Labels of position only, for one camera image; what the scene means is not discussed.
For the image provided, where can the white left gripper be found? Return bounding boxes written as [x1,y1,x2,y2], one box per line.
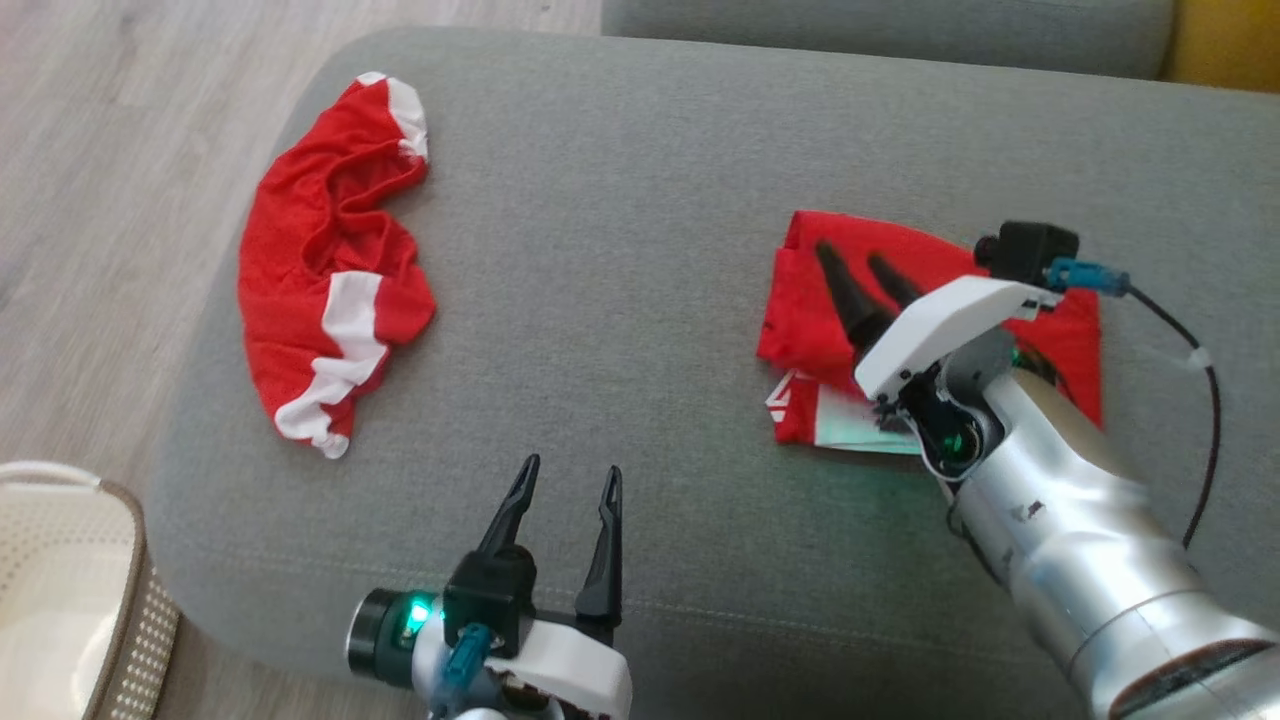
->
[347,453,633,720]

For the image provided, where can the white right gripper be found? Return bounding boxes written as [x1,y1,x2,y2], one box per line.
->
[815,240,1066,481]

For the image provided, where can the red white sports jersey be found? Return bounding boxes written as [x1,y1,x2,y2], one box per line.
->
[755,208,1104,456]

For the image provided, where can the red white mesh shorts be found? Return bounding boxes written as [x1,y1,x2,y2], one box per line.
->
[237,70,438,461]

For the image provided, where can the grey sofa ottoman seat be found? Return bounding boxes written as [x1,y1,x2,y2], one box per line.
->
[145,25,1280,720]

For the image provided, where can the grey sofa seat cushion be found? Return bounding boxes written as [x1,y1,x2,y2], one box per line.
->
[600,0,1176,81]

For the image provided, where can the yellow sofa backrest cushion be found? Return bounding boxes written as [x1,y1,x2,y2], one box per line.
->
[1160,0,1280,94]

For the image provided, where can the cream perforated laundry basket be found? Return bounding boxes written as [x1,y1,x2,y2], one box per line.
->
[0,460,183,720]

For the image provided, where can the teal left camera connector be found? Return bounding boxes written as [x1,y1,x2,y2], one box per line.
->
[438,622,493,693]

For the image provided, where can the teal camera connector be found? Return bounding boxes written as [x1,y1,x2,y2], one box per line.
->
[1045,258,1133,298]
[438,622,493,693]

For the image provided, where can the teal right camera connector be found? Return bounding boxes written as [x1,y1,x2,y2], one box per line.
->
[1045,258,1133,298]

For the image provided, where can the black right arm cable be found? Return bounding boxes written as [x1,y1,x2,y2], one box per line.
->
[1125,283,1223,549]

